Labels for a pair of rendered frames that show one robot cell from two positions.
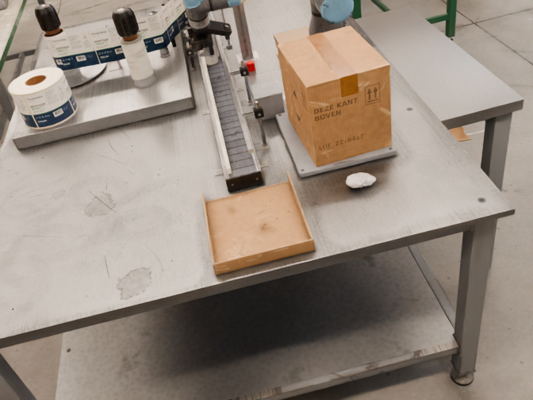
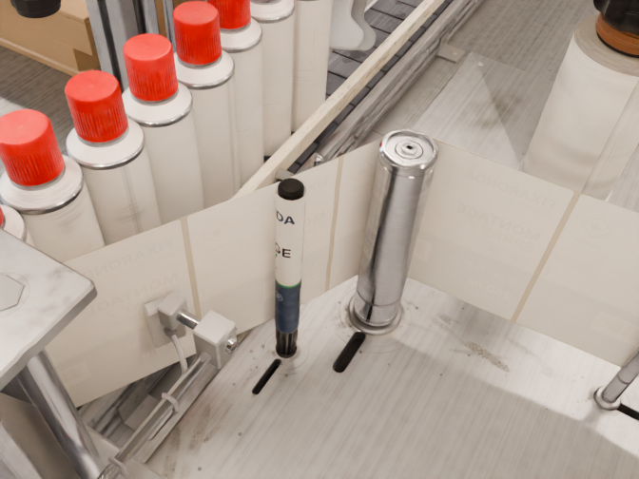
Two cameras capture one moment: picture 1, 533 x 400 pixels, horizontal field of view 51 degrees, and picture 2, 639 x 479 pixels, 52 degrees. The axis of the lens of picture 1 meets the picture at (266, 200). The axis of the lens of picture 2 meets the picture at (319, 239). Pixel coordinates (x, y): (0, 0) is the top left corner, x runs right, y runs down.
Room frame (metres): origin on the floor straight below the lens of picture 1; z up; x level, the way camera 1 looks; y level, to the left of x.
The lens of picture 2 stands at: (2.57, 0.41, 1.34)
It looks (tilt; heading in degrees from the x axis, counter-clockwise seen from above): 50 degrees down; 210
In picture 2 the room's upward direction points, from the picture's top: 5 degrees clockwise
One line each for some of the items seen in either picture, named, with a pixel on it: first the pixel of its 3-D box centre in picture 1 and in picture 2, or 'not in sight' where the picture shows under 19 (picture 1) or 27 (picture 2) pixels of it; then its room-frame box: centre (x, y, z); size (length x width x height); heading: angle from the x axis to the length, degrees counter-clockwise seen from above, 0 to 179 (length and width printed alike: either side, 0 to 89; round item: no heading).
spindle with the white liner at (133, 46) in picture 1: (133, 48); (612, 77); (2.05, 0.37, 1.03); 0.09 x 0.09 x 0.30
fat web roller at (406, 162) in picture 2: (159, 34); (389, 242); (2.27, 0.29, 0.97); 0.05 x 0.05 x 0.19
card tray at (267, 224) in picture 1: (254, 219); not in sight; (1.14, 0.04, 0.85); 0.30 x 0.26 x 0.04; 3
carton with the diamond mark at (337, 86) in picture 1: (333, 94); not in sight; (1.48, -0.27, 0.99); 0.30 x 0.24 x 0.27; 7
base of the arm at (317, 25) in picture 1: (327, 19); not in sight; (2.06, -0.37, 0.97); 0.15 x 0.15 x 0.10
